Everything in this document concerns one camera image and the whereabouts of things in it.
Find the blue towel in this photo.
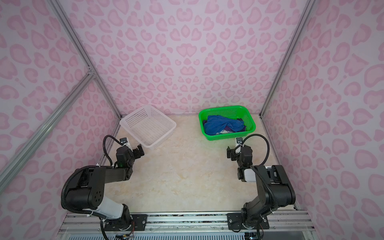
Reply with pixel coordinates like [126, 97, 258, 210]
[203, 115, 246, 136]

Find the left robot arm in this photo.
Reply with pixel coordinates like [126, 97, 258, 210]
[61, 145, 148, 233]

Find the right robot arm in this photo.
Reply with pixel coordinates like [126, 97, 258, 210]
[227, 145, 296, 239]

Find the purple towel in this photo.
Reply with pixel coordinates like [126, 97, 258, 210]
[223, 126, 236, 133]

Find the white plastic basket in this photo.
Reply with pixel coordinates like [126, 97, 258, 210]
[120, 105, 177, 150]

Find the green plastic basket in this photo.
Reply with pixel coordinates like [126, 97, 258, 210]
[199, 106, 256, 141]

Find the left diagonal aluminium strut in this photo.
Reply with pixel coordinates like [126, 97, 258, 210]
[1, 71, 95, 193]

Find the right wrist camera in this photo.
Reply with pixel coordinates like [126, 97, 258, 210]
[236, 137, 243, 147]

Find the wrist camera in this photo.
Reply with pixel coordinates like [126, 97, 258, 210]
[119, 138, 132, 149]
[236, 137, 243, 147]

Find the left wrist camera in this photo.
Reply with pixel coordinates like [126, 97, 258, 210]
[119, 138, 132, 149]

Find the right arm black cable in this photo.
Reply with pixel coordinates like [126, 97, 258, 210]
[239, 133, 271, 166]

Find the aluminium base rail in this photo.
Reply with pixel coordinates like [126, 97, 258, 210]
[57, 210, 319, 240]

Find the right corner aluminium post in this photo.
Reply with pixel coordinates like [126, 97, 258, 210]
[259, 0, 318, 119]

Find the corner aluminium post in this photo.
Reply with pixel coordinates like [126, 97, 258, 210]
[259, 0, 318, 119]
[47, 0, 123, 120]

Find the left corner aluminium post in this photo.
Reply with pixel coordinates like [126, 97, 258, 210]
[47, 0, 123, 120]

